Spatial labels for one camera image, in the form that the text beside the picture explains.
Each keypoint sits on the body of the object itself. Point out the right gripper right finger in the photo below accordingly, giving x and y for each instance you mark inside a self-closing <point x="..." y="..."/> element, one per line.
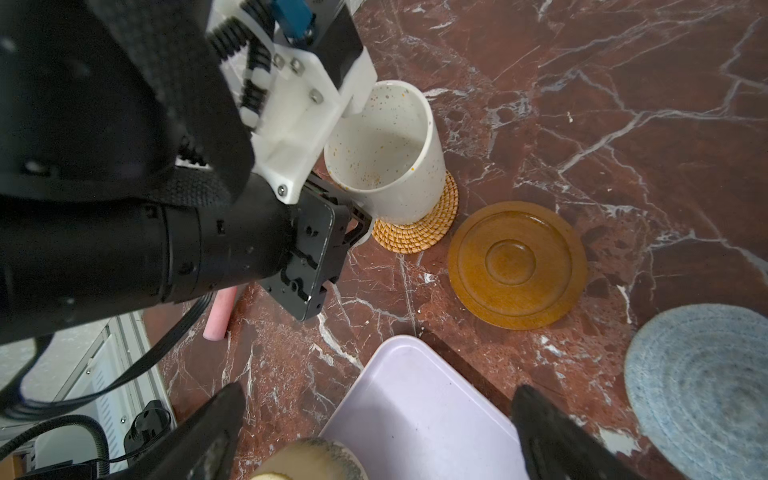
<point x="554" y="447"/>

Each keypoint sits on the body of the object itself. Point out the brown wooden coaster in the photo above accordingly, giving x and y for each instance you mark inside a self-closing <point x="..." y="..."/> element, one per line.
<point x="517" y="265"/>

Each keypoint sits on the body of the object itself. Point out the grey-blue felt coaster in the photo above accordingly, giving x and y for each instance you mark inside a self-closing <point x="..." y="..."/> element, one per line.
<point x="696" y="379"/>

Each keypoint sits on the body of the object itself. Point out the lilac plastic tray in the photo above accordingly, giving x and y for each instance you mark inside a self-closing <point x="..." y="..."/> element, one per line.
<point x="410" y="415"/>

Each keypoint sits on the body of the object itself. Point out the white speckled mug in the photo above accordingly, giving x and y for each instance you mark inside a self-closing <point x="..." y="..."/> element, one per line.
<point x="389" y="157"/>

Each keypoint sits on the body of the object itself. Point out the pink small object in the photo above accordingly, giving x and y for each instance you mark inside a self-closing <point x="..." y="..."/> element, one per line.
<point x="220" y="314"/>

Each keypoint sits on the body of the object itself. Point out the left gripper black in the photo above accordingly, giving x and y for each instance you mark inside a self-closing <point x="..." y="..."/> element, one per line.
<point x="293" y="251"/>

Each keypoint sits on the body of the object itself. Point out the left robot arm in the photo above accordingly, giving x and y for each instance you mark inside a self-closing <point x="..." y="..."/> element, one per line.
<point x="156" y="151"/>

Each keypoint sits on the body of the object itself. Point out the woven rattan coaster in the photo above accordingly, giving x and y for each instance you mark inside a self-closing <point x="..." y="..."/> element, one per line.
<point x="425" y="233"/>

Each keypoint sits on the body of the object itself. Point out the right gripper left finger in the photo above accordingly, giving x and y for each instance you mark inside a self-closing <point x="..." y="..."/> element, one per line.
<point x="203" y="447"/>

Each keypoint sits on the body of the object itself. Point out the beige ceramic mug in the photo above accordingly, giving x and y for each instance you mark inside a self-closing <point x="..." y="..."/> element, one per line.
<point x="312" y="458"/>

